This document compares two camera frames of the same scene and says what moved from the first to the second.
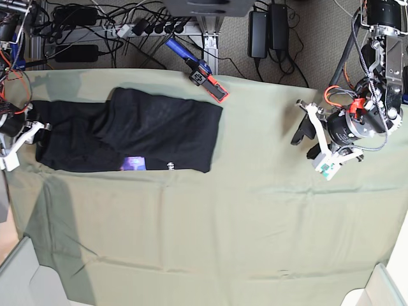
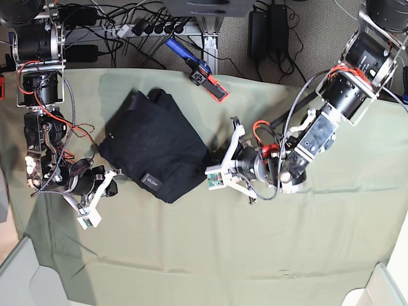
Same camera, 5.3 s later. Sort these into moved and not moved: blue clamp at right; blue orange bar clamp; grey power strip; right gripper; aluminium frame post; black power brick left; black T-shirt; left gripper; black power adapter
Moved: left gripper; black T-shirt; right gripper
Not moved: aluminium frame post; black power adapter; blue orange bar clamp; blue clamp at right; black power brick left; grey power strip
